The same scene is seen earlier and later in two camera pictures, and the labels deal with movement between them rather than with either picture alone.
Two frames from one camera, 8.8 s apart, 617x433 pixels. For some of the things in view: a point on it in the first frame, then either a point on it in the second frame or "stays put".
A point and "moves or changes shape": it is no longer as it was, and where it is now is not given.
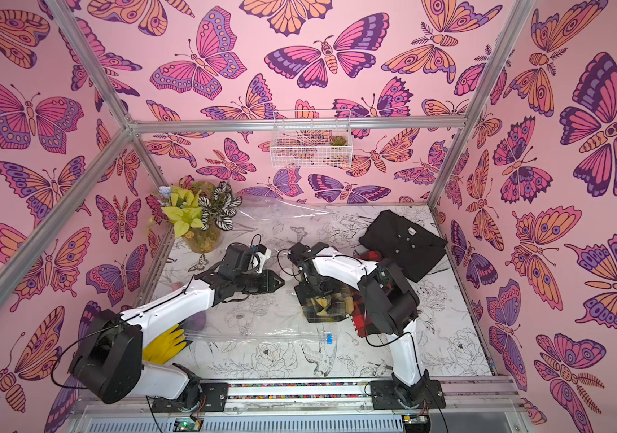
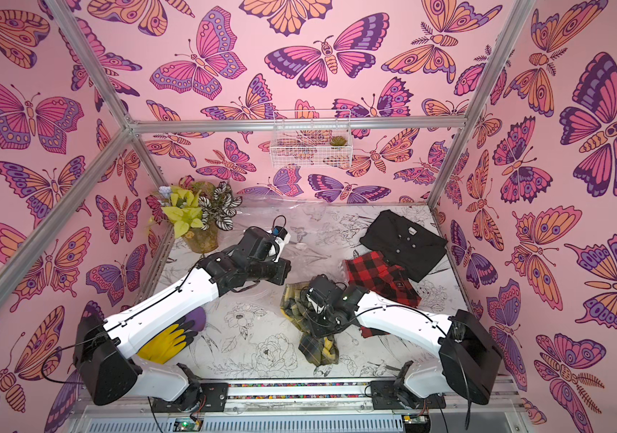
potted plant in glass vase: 197,213 stays put
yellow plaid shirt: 334,306 moves or changes shape
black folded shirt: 410,245 stays put
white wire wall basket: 311,139 stays put
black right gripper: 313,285 -> 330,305
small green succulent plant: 338,141 stays put
